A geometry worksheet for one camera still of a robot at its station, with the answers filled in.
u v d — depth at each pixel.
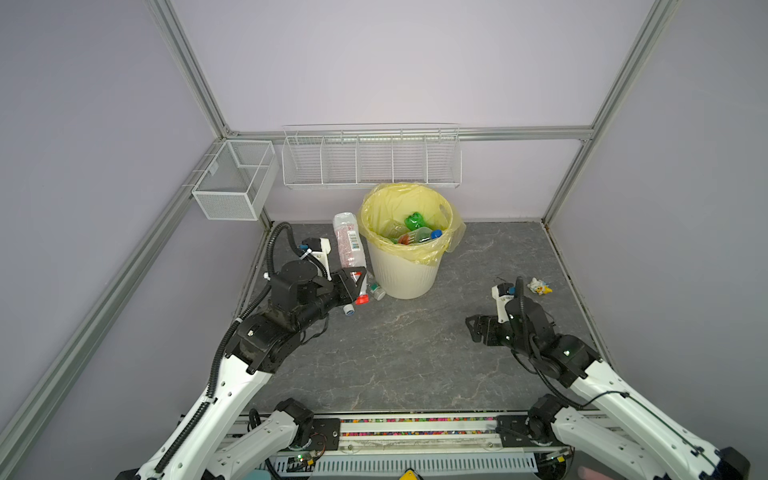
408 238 0.85
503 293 0.68
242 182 1.06
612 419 0.48
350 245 0.63
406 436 0.75
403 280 0.88
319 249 0.58
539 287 0.97
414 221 0.96
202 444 0.38
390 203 0.94
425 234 0.82
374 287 0.98
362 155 1.00
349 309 0.92
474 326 0.72
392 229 0.96
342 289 0.55
